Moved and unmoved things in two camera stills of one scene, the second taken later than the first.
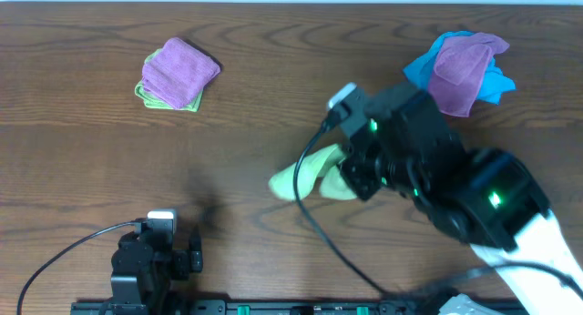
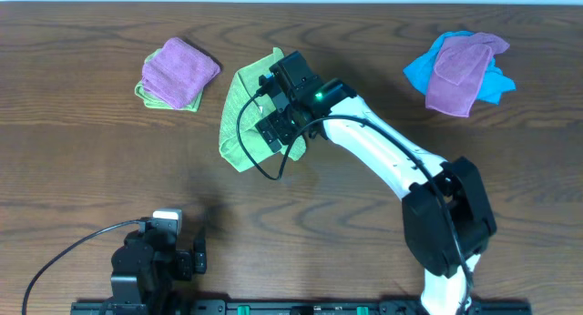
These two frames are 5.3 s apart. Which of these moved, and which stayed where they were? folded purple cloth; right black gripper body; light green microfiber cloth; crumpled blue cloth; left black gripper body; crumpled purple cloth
Moved: right black gripper body; light green microfiber cloth
Stayed: crumpled blue cloth; left black gripper body; crumpled purple cloth; folded purple cloth
